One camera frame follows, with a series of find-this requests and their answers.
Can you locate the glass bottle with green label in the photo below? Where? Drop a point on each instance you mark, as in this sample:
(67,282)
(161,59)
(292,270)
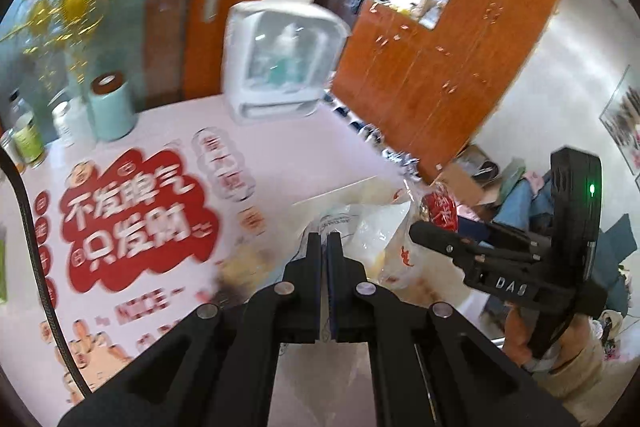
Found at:
(27,132)

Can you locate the white pill bottle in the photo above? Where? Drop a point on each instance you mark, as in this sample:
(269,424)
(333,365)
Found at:
(62,124)

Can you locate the red candy packet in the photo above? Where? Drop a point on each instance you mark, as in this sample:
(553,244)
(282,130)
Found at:
(440,212)

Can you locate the white plastic bin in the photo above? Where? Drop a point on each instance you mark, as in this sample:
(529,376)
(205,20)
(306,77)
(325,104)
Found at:
(370,192)

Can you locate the framed wall picture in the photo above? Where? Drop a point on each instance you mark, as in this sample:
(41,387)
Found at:
(622,122)

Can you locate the teal canister with brown lid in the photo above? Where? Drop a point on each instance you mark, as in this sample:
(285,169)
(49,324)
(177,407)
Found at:
(112,109)

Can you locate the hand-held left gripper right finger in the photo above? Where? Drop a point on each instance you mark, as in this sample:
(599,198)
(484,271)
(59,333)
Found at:
(350,302)

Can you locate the cardboard box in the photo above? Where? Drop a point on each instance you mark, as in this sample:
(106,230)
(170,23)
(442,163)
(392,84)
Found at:
(467,177)

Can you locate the white squeeze bottle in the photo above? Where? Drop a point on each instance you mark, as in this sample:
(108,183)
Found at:
(80,119)

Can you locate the metal can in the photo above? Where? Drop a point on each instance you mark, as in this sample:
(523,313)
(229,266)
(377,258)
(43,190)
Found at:
(9,152)

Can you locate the wooden cabinet with shelves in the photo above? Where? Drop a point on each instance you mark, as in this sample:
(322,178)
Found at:
(450,47)

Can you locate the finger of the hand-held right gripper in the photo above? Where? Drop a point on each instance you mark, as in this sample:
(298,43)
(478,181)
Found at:
(520,234)
(450,241)

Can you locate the green tissue box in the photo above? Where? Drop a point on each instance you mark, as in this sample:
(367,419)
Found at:
(2,264)

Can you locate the apple print snack packet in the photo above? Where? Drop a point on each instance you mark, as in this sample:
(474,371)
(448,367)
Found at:
(400,252)

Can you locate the white bottle sterilizer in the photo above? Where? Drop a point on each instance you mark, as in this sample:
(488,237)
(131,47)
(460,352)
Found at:
(282,62)

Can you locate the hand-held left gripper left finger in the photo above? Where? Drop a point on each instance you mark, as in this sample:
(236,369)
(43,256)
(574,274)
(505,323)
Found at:
(295,302)

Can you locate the glass sliding door gold ornament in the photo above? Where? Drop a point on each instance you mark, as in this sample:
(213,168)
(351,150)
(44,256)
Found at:
(85,7)

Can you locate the person's right hand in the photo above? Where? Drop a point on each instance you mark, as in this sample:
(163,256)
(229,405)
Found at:
(520,337)

